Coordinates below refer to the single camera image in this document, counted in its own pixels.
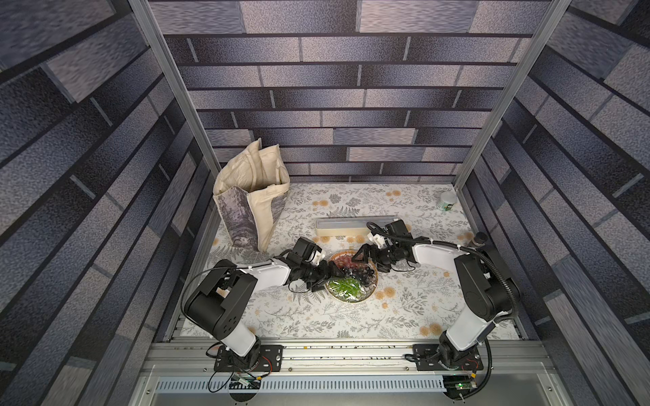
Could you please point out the cream plastic wrap dispenser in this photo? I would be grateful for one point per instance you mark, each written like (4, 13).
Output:
(334, 227)

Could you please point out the white green small can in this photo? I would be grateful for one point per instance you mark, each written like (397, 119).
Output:
(447, 201)

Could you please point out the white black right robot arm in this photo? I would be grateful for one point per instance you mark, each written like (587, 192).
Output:
(490, 294)

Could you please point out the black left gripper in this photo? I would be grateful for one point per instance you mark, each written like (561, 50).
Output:
(325, 276)

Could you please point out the right electronics board green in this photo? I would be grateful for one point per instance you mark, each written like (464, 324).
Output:
(459, 388)

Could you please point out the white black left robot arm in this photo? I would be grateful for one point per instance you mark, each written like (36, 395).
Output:
(218, 303)

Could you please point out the aluminium front rail frame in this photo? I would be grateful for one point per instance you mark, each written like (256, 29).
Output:
(345, 372)

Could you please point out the left electronics board with wires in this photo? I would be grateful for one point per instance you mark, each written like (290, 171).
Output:
(243, 380)

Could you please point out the green grape bunch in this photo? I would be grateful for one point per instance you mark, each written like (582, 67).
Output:
(347, 289)

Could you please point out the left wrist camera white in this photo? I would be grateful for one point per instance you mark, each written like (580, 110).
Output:
(317, 257)

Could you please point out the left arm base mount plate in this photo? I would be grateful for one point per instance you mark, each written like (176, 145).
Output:
(263, 358)

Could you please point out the black grape bunch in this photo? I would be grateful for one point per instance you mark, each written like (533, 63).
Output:
(366, 276)

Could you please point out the red grape bunch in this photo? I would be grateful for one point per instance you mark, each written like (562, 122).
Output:
(344, 261)

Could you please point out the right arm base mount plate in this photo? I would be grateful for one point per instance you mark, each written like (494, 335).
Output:
(429, 357)

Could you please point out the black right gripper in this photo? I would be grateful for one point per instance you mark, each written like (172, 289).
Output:
(373, 253)

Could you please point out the dark pepper shaker bottle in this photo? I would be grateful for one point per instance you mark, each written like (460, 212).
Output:
(478, 240)

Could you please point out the patterned plate with rim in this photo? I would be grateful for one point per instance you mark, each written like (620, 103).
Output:
(353, 276)

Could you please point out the beige canvas tote bag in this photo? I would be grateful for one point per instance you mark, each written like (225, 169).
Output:
(250, 194)

